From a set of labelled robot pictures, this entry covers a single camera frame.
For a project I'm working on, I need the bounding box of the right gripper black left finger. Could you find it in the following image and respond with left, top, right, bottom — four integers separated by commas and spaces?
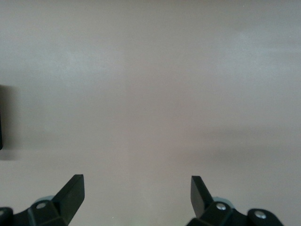
0, 174, 85, 226

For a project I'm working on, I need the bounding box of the brown table cover sheet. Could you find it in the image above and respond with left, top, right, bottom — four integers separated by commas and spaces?
0, 0, 301, 226

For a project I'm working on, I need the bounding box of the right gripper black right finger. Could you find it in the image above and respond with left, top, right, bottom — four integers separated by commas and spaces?
187, 175, 283, 226

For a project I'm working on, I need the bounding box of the black plastic box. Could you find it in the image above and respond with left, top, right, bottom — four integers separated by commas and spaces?
0, 85, 4, 151

